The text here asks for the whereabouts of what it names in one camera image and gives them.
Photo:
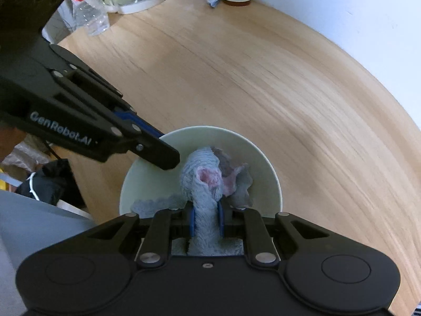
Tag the crumpled clear plastic bag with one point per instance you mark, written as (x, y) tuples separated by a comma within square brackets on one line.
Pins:
[(23, 153)]

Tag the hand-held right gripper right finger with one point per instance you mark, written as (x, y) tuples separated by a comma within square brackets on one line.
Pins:
[(221, 220)]

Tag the pale yellow bowl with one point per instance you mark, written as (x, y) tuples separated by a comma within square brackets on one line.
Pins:
[(154, 181)]

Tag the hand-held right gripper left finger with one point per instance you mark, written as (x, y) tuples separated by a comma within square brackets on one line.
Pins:
[(192, 224)]

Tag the clear plastic bottle red label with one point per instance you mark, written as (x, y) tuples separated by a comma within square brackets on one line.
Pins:
[(90, 6)]

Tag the black bag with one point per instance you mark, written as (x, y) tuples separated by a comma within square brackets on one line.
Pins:
[(56, 184)]

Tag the grey pink cleaning cloth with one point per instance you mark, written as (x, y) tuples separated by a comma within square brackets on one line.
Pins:
[(204, 200)]

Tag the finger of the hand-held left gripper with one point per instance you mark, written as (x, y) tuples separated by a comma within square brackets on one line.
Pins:
[(144, 125), (158, 154)]

